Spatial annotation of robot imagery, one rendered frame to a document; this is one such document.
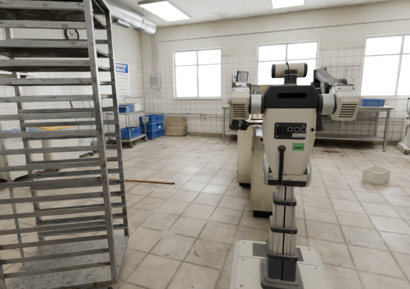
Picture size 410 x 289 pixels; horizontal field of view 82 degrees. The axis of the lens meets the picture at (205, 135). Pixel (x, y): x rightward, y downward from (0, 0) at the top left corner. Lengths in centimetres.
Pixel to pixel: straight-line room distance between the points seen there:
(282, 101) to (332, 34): 535
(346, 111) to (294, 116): 21
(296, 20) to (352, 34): 122
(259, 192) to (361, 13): 502
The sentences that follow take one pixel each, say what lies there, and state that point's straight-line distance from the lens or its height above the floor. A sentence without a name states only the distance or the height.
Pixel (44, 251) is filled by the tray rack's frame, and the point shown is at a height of 15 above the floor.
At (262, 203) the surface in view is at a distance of 248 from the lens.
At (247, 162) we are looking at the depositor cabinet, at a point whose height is 36.
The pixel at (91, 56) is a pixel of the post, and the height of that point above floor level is 144.
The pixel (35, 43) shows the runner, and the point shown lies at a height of 150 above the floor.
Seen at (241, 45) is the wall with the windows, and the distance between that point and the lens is 644.
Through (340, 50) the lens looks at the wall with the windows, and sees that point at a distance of 637.
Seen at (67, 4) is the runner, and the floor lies 168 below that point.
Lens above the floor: 126
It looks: 11 degrees down
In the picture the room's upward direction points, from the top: 1 degrees counter-clockwise
